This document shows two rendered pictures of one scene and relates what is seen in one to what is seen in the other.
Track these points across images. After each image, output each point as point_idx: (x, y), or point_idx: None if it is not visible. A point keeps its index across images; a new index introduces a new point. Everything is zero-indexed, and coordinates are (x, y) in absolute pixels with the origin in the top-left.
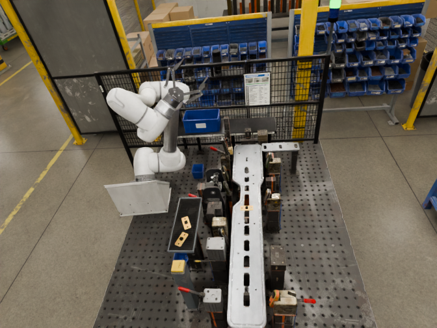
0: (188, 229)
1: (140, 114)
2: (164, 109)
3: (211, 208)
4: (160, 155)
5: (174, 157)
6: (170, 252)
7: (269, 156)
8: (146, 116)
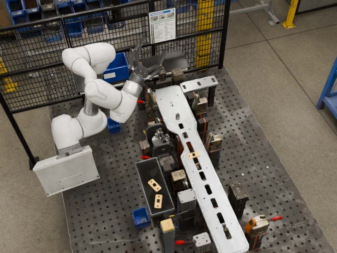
0: (160, 190)
1: (118, 101)
2: (136, 89)
3: (167, 164)
4: (82, 121)
5: (99, 119)
6: (153, 216)
7: (197, 98)
8: (123, 101)
